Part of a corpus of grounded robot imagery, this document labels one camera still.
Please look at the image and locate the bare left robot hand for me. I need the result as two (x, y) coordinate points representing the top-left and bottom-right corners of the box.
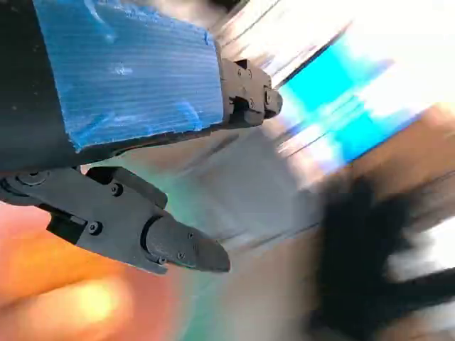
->
(0, 0), (284, 276)

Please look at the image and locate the gloved right robot hand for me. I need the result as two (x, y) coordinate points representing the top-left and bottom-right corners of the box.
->
(309, 177), (455, 341)

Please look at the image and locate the long braided bread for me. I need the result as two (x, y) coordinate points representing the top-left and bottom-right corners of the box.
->
(0, 230), (118, 303)

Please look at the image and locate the pink bowl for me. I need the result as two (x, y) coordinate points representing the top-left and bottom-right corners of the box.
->
(0, 202), (181, 341)

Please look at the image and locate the green cutting mat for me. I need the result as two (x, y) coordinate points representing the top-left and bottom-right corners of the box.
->
(156, 166), (223, 341)

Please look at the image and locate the blue screen monitor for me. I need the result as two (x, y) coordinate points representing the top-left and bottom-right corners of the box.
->
(277, 35), (420, 164)

